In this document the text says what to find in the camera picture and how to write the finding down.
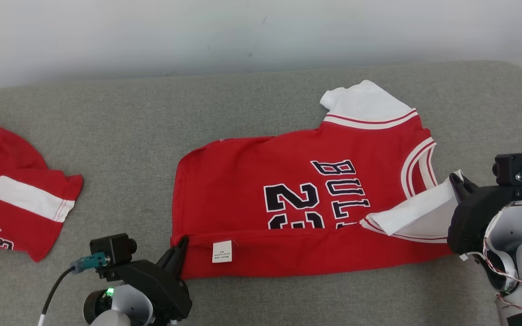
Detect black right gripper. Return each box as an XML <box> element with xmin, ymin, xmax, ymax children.
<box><xmin>447</xmin><ymin>172</ymin><xmax>522</xmax><ymax>255</ymax></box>

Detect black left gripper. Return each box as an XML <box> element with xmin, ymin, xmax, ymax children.
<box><xmin>96</xmin><ymin>235</ymin><xmax>193</xmax><ymax>322</ymax></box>

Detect red bulls jersey white sleeves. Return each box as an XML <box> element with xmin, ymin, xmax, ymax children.
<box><xmin>170</xmin><ymin>80</ymin><xmax>465</xmax><ymax>280</ymax></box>

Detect red shorts white stripe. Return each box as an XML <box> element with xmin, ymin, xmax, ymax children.
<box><xmin>0</xmin><ymin>121</ymin><xmax>84</xmax><ymax>263</ymax></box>

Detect grey fabric sofa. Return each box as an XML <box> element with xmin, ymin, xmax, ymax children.
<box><xmin>0</xmin><ymin>60</ymin><xmax>522</xmax><ymax>326</ymax></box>

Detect left camera cable teal plug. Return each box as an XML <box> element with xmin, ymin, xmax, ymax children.
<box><xmin>38</xmin><ymin>253</ymin><xmax>110</xmax><ymax>326</ymax></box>

